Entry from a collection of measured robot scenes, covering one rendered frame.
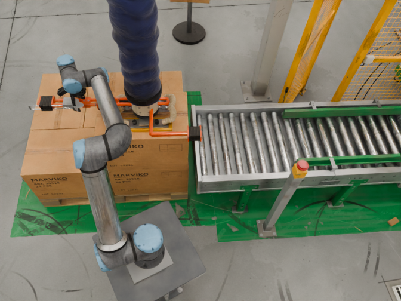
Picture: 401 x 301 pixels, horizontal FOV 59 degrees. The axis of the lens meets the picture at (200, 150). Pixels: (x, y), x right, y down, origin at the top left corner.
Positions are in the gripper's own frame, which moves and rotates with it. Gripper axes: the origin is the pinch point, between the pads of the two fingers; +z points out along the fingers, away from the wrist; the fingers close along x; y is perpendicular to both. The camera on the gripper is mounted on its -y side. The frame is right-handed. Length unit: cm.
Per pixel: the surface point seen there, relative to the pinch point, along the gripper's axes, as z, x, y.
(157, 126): 11, -11, 49
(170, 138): 14, -19, 57
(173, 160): 40, -19, 58
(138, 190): 87, -18, 30
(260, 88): 95, 98, 150
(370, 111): 47, 26, 221
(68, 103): -1.1, -0.7, -4.6
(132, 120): 8.4, -7.8, 33.4
